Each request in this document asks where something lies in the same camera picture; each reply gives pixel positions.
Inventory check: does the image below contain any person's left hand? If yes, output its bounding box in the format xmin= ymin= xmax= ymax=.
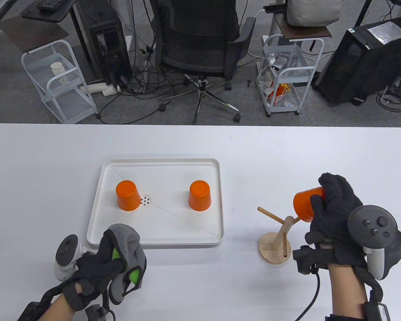
xmin=62 ymin=229 xmax=127 ymax=312

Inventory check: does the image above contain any person's right hand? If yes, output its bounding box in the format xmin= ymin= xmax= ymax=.
xmin=293 ymin=173 xmax=385 ymax=275

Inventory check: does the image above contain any orange cup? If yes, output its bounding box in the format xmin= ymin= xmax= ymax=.
xmin=116 ymin=180 xmax=142 ymax=211
xmin=188 ymin=181 xmax=212 ymax=211
xmin=293 ymin=187 xmax=325 ymax=223

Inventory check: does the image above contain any green grey hand towel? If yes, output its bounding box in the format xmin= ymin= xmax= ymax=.
xmin=102 ymin=223 xmax=147 ymax=305

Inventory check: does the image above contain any person's right forearm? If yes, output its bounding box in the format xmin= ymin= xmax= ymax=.
xmin=327 ymin=264 xmax=370 ymax=321

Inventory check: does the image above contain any person's left forearm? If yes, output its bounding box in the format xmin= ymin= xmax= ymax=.
xmin=43 ymin=294 xmax=77 ymax=321

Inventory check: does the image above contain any wooden cup rack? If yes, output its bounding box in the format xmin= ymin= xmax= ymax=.
xmin=257 ymin=207 xmax=301 ymax=265

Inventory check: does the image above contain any grey white left controller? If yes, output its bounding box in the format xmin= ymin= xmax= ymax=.
xmin=55 ymin=235 xmax=87 ymax=281

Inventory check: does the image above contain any grey white controller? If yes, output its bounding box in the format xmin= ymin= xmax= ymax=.
xmin=55 ymin=235 xmax=87 ymax=281
xmin=348 ymin=205 xmax=401 ymax=281

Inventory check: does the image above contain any grey white right controller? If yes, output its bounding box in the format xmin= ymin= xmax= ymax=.
xmin=348 ymin=205 xmax=401 ymax=281

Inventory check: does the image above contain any black left wrist tracker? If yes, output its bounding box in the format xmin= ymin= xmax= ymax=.
xmin=18 ymin=302 xmax=45 ymax=321

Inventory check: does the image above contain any black wrist tracker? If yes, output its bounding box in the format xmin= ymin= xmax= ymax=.
xmin=364 ymin=301 xmax=391 ymax=321
xmin=18 ymin=302 xmax=45 ymax=321

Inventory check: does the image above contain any black right wrist tracker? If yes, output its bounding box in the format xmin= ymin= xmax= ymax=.
xmin=364 ymin=301 xmax=391 ymax=321

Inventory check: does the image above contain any white plastic tray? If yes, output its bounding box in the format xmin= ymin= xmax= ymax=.
xmin=87 ymin=158 xmax=224 ymax=249

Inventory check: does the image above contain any orange snack packet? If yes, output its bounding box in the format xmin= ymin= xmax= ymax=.
xmin=268 ymin=84 xmax=289 ymax=104

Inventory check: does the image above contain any black computer tower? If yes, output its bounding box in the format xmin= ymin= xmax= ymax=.
xmin=70 ymin=0 xmax=133 ymax=88
xmin=312 ymin=17 xmax=401 ymax=107

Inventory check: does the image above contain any white metal cart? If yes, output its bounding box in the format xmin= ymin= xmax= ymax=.
xmin=21 ymin=40 xmax=99 ymax=124
xmin=263 ymin=34 xmax=324 ymax=117

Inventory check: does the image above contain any white power adapter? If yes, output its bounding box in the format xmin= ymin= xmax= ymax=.
xmin=269 ymin=55 xmax=288 ymax=71

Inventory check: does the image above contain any brown wooden board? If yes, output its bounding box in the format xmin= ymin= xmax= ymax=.
xmin=275 ymin=13 xmax=332 ymax=41
xmin=0 ymin=16 xmax=70 ymax=53

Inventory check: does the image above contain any silver foil bag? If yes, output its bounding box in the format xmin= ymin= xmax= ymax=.
xmin=367 ymin=22 xmax=401 ymax=45

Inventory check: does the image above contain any white plastic pipe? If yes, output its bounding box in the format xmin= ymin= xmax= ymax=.
xmin=80 ymin=83 xmax=122 ymax=97

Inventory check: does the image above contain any beige fabric bag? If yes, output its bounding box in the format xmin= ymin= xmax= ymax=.
xmin=286 ymin=0 xmax=341 ymax=27

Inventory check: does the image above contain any white plastic bottle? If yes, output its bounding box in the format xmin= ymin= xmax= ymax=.
xmin=50 ymin=62 xmax=69 ymax=84

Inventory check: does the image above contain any black office chair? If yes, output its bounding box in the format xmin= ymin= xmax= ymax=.
xmin=150 ymin=0 xmax=257 ymax=125

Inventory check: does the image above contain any black power bank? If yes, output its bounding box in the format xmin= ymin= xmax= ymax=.
xmin=263 ymin=3 xmax=288 ymax=14

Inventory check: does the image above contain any black desk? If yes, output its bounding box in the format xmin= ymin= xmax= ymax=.
xmin=21 ymin=0 xmax=79 ymax=23

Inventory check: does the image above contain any black keyboard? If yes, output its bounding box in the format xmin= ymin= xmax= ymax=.
xmin=37 ymin=0 xmax=64 ymax=12

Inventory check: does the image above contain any tangle of black cables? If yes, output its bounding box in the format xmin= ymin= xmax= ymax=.
xmin=97 ymin=33 xmax=191 ymax=125

